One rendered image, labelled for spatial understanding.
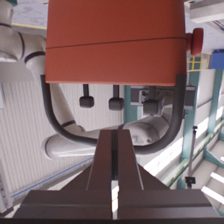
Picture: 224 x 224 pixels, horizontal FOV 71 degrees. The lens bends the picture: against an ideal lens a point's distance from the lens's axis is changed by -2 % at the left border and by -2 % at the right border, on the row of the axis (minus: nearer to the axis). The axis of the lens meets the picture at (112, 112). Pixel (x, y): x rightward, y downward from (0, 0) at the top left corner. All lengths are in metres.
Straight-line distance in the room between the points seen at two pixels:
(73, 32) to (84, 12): 0.03
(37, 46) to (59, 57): 0.84
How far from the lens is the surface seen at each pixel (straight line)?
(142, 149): 0.21
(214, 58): 9.81
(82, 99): 0.28
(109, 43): 0.20
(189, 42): 0.24
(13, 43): 1.04
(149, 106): 0.24
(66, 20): 0.24
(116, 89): 0.25
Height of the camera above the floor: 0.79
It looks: 16 degrees up
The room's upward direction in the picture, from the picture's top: 179 degrees clockwise
